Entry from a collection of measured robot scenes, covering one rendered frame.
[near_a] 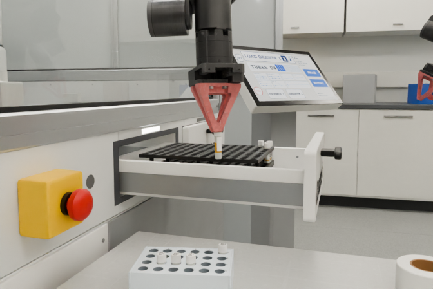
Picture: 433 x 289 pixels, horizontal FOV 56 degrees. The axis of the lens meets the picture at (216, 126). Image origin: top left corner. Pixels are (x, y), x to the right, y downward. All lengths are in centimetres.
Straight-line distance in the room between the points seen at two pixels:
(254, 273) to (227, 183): 15
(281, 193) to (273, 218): 113
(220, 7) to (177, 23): 7
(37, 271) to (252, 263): 30
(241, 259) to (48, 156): 32
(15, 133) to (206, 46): 28
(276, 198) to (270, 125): 105
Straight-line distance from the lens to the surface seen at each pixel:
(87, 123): 66
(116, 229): 76
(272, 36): 236
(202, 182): 68
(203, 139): 110
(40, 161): 58
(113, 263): 66
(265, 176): 65
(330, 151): 75
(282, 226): 183
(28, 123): 55
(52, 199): 53
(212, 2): 63
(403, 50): 441
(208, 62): 61
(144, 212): 84
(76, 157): 63
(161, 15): 63
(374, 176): 371
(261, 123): 173
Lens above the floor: 102
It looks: 5 degrees down
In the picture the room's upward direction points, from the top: straight up
